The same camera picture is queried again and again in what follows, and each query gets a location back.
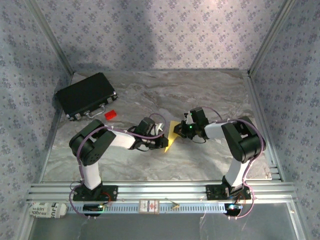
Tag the small red block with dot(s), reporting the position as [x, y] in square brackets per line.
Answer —
[110, 115]

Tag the yellow paper sheet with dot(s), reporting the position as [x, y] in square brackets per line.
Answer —
[172, 135]

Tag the aluminium mounting rail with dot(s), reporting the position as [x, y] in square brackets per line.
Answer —
[162, 191]

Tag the black controller board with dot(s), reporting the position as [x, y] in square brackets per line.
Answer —
[233, 209]
[91, 207]

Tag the black right controller board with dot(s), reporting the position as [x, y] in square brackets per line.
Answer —
[233, 209]

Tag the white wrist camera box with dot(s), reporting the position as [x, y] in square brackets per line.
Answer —
[159, 128]
[188, 120]

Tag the black left controller board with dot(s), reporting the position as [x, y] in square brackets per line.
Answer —
[91, 207]

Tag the thin aluminium edge rail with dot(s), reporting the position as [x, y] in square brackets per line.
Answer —
[162, 70]

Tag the white card with red print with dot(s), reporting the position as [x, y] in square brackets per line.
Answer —
[149, 206]

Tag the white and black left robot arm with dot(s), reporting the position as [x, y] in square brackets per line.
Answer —
[92, 150]

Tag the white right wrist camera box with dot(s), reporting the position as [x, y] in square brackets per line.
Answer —
[188, 120]

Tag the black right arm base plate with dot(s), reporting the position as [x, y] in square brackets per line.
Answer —
[211, 193]

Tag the white roll with black print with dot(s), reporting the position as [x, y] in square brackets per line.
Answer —
[45, 210]

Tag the aluminium frame post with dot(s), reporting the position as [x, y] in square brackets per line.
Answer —
[53, 37]
[270, 37]

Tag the aluminium side rail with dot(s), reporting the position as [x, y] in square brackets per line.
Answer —
[256, 100]
[59, 125]

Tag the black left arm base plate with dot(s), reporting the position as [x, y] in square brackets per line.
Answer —
[112, 193]

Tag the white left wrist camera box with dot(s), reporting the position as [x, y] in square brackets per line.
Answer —
[159, 128]

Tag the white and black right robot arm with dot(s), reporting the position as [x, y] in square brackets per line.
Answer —
[242, 145]

